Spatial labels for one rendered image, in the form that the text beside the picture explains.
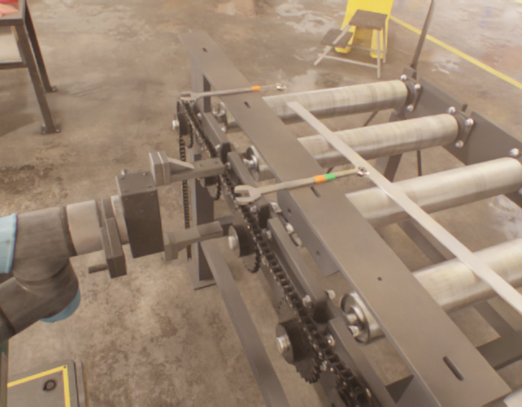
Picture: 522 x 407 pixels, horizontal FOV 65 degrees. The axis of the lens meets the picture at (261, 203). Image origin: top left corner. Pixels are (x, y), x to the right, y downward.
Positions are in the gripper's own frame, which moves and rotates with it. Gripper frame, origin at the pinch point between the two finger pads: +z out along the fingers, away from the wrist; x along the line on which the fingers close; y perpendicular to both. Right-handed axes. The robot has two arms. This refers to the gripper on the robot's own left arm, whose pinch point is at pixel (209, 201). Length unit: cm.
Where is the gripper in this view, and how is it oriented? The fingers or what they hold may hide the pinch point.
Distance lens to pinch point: 66.4
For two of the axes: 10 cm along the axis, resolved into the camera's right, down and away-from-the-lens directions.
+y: -3.8, -6.3, 6.8
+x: -0.7, 7.5, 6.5
